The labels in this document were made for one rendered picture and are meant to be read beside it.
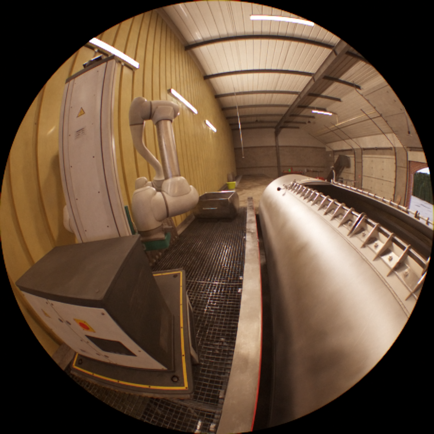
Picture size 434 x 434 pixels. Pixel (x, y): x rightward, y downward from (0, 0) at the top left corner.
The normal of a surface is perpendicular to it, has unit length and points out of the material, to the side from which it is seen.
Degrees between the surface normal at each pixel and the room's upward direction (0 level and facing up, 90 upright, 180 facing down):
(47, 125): 90
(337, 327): 53
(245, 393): 1
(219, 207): 88
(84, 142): 90
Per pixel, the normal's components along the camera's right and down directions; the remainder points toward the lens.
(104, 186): 0.18, 0.29
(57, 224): 0.97, -0.04
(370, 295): -0.71, -0.70
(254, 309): -0.12, -0.95
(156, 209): 0.61, 0.17
